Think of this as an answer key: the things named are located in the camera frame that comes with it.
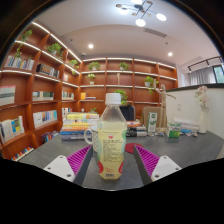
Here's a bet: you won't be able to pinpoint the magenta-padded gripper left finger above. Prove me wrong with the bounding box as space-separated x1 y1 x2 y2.
43 144 95 187

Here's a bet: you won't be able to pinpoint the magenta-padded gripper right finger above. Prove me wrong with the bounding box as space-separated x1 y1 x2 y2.
132 144 183 186

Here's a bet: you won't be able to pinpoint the clear bottle with pale drink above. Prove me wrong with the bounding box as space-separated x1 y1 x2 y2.
96 92 128 181

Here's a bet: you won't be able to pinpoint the green and white box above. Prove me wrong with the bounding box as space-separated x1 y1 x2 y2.
165 122 182 139

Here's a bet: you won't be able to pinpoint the stack of colourful books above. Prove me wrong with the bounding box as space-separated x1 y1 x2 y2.
59 112 101 141

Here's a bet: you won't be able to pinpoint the tall green and white carton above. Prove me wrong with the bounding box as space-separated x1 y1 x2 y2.
146 111 159 135

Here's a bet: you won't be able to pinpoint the stack of dark books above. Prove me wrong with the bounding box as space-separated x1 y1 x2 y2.
125 120 149 138

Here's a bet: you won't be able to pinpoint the brown chair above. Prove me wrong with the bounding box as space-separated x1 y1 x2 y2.
142 105 163 126

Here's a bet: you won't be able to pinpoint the wooden artist mannequin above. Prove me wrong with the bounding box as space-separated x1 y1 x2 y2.
153 79 177 133

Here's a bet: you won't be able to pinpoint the white vase with pale flowers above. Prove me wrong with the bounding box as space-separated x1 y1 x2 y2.
193 85 211 135

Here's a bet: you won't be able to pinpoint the dark office chair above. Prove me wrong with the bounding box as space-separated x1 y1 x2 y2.
119 104 136 122

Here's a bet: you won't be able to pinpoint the wooden shelf unit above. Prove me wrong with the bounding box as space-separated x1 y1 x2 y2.
0 21 180 161

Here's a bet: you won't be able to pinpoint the grey curtain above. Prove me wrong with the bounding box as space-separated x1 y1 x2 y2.
188 66 218 86

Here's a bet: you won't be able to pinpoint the window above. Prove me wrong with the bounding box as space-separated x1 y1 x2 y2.
212 64 224 85

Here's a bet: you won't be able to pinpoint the recessed ceiling lights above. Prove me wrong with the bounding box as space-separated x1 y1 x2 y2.
86 42 175 58

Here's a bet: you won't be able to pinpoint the ceiling air vent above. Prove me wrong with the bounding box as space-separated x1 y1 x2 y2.
143 27 168 39

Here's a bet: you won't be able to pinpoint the branched ceiling lamp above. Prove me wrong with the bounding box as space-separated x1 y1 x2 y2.
115 0 168 28

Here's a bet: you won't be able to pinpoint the black track light rail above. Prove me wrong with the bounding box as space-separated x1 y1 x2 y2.
186 55 223 72

